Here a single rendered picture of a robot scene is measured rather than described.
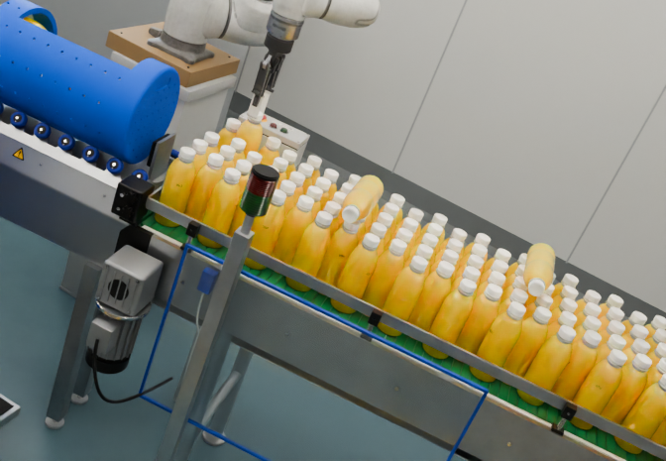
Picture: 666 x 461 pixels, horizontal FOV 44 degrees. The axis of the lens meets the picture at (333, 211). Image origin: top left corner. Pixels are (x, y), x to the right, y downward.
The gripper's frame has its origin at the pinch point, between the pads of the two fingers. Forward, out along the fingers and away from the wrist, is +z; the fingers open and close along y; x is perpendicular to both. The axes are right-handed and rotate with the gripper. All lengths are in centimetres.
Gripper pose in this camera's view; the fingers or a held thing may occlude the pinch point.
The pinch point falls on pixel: (258, 103)
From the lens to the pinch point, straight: 229.4
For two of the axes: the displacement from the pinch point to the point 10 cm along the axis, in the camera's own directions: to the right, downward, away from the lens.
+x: 9.0, 4.2, -1.3
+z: -3.3, 8.4, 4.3
